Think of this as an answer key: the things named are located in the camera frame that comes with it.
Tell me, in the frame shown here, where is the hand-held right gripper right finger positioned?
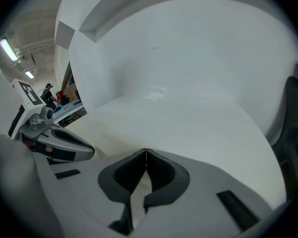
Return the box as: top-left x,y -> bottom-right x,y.
136,148 -> 274,238

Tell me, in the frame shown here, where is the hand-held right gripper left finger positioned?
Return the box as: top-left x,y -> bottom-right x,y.
32,148 -> 148,238

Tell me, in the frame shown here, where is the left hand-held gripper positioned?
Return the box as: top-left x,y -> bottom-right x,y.
7,78 -> 95,164

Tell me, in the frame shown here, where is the grey background table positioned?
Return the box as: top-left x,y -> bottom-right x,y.
52,99 -> 87,127

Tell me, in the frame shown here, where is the crumpled white tissue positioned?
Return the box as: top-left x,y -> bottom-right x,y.
142,85 -> 167,101

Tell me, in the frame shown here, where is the black office chair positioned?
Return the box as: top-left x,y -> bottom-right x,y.
270,58 -> 298,202

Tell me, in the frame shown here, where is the long ceiling light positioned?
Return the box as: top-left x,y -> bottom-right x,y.
0,38 -> 18,62

